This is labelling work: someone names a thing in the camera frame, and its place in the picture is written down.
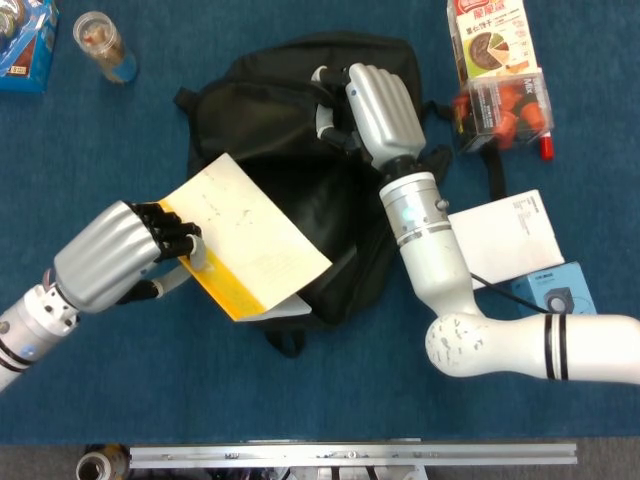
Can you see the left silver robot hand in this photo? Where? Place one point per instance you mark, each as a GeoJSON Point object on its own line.
{"type": "Point", "coordinates": [105, 255]}

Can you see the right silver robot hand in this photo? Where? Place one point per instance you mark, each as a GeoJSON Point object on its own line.
{"type": "Point", "coordinates": [382, 110]}

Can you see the black backpack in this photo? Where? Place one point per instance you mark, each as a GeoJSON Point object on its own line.
{"type": "Point", "coordinates": [260, 125]}

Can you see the yellow and white book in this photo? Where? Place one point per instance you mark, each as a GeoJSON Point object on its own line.
{"type": "Point", "coordinates": [250, 240]}

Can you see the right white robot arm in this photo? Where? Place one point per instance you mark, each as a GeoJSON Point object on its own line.
{"type": "Point", "coordinates": [450, 300]}

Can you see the clear box with orange cups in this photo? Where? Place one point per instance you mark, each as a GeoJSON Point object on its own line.
{"type": "Point", "coordinates": [500, 112]}

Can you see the white red cake mix box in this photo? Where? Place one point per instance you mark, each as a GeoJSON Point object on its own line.
{"type": "Point", "coordinates": [492, 45]}

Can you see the red marker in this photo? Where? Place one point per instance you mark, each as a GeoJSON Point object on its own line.
{"type": "Point", "coordinates": [546, 147]}

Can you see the white flat box green edge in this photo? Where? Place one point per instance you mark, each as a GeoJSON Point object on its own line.
{"type": "Point", "coordinates": [510, 235]}

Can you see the clear tube with blue base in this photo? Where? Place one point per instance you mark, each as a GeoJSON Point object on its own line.
{"type": "Point", "coordinates": [107, 50]}

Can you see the tape roll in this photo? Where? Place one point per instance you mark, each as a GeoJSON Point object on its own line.
{"type": "Point", "coordinates": [95, 465]}

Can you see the blue snack box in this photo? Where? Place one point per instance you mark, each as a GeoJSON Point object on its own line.
{"type": "Point", "coordinates": [25, 55]}

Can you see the light blue speaker box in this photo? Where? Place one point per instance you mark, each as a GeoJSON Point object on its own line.
{"type": "Point", "coordinates": [565, 290]}

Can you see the aluminium rail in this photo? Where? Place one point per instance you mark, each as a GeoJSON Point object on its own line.
{"type": "Point", "coordinates": [350, 456]}

